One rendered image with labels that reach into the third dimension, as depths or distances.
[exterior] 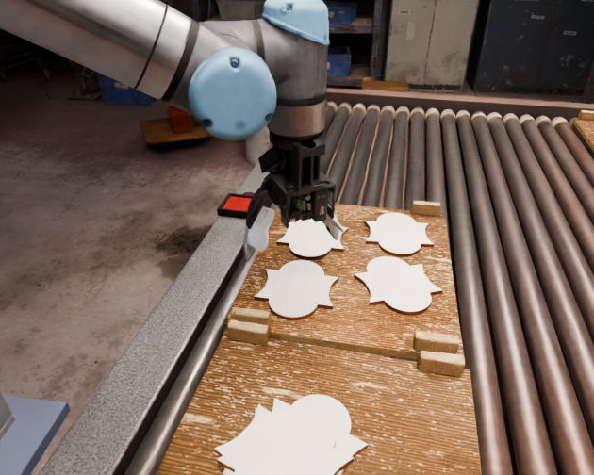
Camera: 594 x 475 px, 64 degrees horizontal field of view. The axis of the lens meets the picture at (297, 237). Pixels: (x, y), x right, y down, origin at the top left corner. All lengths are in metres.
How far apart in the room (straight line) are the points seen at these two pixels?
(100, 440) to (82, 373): 1.41
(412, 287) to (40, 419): 0.58
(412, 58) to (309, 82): 4.69
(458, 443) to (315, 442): 0.17
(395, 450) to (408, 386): 0.10
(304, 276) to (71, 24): 0.53
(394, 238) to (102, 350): 1.49
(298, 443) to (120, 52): 0.42
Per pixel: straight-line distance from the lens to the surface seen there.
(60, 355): 2.18
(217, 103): 0.41
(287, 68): 0.57
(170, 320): 0.79
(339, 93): 1.75
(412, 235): 0.94
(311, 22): 0.57
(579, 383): 0.80
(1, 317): 2.49
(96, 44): 0.42
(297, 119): 0.59
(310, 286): 0.78
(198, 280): 0.86
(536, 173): 1.35
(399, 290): 0.79
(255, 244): 0.68
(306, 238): 0.90
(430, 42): 5.24
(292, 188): 0.62
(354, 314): 0.75
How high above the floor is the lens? 1.44
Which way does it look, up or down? 33 degrees down
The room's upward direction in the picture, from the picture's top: straight up
